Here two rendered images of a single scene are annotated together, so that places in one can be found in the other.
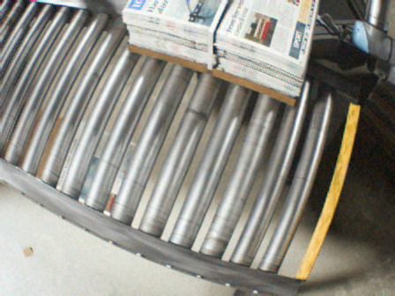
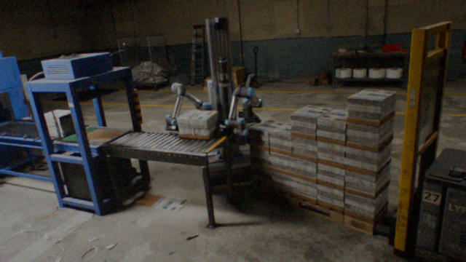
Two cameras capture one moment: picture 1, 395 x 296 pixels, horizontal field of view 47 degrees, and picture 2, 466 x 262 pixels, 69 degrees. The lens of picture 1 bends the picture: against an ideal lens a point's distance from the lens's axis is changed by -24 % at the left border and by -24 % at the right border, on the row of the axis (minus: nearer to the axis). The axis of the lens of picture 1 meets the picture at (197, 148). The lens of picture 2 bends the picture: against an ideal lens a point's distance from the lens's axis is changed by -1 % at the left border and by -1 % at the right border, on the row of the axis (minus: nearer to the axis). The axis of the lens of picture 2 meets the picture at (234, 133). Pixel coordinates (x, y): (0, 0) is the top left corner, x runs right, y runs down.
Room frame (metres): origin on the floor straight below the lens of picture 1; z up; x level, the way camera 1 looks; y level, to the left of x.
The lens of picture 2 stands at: (-2.95, -0.84, 2.02)
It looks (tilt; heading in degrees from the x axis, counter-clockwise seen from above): 19 degrees down; 6
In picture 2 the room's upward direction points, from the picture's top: 5 degrees counter-clockwise
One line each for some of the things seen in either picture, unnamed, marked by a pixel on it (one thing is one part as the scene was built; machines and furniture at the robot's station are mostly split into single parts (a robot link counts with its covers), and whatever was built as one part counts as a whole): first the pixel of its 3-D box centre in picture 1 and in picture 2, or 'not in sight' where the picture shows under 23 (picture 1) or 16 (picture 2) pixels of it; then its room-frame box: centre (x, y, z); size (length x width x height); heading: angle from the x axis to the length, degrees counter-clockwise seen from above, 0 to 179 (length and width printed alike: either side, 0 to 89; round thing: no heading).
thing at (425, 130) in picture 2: not in sight; (429, 100); (-0.24, -2.10, 1.27); 0.57 x 0.01 x 0.65; 142
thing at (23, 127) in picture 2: not in sight; (34, 133); (1.17, 2.35, 0.75); 1.53 x 0.64 x 0.10; 71
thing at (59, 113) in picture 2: not in sight; (60, 122); (0.99, 1.83, 0.93); 0.38 x 0.30 x 0.26; 71
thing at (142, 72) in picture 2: not in sight; (144, 62); (7.94, 3.08, 0.85); 1.21 x 0.83 x 1.71; 71
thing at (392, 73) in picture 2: not in sight; (369, 65); (6.17, -3.50, 0.55); 1.80 x 0.70 x 1.09; 71
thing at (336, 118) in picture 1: (317, 144); (229, 175); (0.50, -0.37, 0.34); 0.06 x 0.06 x 0.68; 71
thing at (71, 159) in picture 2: not in sight; (101, 166); (0.81, 1.29, 0.38); 0.94 x 0.69 x 0.63; 161
